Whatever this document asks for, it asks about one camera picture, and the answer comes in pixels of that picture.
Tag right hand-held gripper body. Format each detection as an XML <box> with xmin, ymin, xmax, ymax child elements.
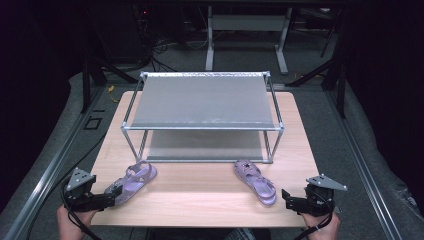
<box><xmin>293</xmin><ymin>173</ymin><xmax>348</xmax><ymax>218</ymax></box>

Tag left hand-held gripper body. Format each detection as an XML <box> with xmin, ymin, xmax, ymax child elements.
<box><xmin>61</xmin><ymin>167</ymin><xmax>116</xmax><ymax>213</ymax></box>

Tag purple sandal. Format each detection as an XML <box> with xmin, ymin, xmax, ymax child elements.
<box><xmin>233</xmin><ymin>158</ymin><xmax>278</xmax><ymax>206</ymax></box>
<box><xmin>113</xmin><ymin>160</ymin><xmax>158</xmax><ymax>206</ymax></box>

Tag grey metal shoe rack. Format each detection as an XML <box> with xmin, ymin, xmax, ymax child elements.
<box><xmin>120</xmin><ymin>70</ymin><xmax>285</xmax><ymax>165</ymax></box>

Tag person's right hand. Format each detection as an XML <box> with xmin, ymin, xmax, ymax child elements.
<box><xmin>300</xmin><ymin>212</ymin><xmax>341</xmax><ymax>240</ymax></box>

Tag person's left hand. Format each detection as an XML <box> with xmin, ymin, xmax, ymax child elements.
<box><xmin>56</xmin><ymin>204</ymin><xmax>101</xmax><ymax>240</ymax></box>

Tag person's patterned clothing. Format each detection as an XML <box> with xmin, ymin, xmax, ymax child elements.
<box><xmin>225</xmin><ymin>227</ymin><xmax>258</xmax><ymax>240</ymax></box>

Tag black stand legs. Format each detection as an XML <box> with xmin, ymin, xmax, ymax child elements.
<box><xmin>285</xmin><ymin>54</ymin><xmax>348</xmax><ymax>118</ymax></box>
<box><xmin>80</xmin><ymin>58</ymin><xmax>138</xmax><ymax>114</ymax></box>

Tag dark equipment cabinet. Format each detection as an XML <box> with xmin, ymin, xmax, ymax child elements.
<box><xmin>89</xmin><ymin>2</ymin><xmax>152</xmax><ymax>65</ymax></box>

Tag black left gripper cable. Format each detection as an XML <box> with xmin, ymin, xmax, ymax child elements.
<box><xmin>60</xmin><ymin>184</ymin><xmax>103</xmax><ymax>240</ymax></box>

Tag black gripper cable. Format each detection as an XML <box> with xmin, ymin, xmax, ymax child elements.
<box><xmin>294</xmin><ymin>199</ymin><xmax>335</xmax><ymax>240</ymax></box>
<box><xmin>60</xmin><ymin>184</ymin><xmax>103</xmax><ymax>240</ymax></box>

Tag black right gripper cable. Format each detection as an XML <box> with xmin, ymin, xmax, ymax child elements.
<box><xmin>294</xmin><ymin>199</ymin><xmax>335</xmax><ymax>240</ymax></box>

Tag black floor cable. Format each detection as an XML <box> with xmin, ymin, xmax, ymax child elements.
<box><xmin>25</xmin><ymin>132</ymin><xmax>108</xmax><ymax>240</ymax></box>

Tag aluminium floor rail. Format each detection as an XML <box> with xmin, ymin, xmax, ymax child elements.
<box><xmin>324</xmin><ymin>89</ymin><xmax>404</xmax><ymax>240</ymax></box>
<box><xmin>2</xmin><ymin>85</ymin><xmax>105</xmax><ymax>240</ymax></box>

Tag yellow cable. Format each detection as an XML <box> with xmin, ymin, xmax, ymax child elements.
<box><xmin>107</xmin><ymin>85</ymin><xmax>120</xmax><ymax>103</ymax></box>

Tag bundle of floor cables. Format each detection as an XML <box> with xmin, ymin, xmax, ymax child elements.
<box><xmin>132</xmin><ymin>5</ymin><xmax>208</xmax><ymax>73</ymax></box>

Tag white metal stand frame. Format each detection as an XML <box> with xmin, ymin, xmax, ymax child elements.
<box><xmin>204</xmin><ymin>5</ymin><xmax>293</xmax><ymax>76</ymax></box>

